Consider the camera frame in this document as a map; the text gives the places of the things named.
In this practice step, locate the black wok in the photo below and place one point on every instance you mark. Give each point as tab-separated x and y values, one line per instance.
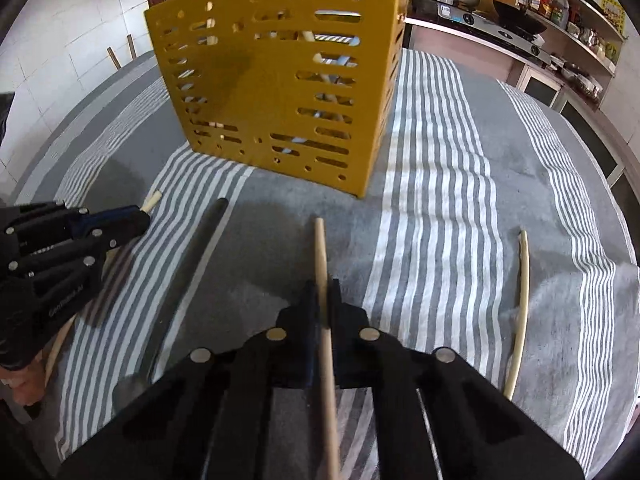
520	19

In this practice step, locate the yellow wall poster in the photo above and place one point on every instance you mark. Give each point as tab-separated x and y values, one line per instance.
614	12

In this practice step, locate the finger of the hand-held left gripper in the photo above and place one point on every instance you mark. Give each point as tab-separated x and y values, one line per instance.
115	242
120	215

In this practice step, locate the yellow perforated utensil basket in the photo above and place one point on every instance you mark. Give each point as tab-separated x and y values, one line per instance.
270	90

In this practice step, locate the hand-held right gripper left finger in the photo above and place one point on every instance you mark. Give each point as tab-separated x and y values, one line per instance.
295	350

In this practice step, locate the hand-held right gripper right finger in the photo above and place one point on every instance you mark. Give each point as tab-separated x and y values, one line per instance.
350	345

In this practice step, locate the person's left hand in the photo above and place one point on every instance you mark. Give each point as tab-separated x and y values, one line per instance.
22	385

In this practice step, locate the corner wall shelf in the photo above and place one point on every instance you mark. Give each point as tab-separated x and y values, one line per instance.
590	45

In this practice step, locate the cluster of bowls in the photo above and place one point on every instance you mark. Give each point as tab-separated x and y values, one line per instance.
580	80

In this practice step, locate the kitchen counter cabinet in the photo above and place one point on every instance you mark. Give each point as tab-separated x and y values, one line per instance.
575	120

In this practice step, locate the steel gas stove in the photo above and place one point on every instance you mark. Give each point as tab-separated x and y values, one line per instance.
480	25

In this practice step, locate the row of condiment bottles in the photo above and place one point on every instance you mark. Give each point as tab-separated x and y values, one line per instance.
560	12

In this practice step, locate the wooden stick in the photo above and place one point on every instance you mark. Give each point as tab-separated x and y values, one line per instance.
113	58
131	46

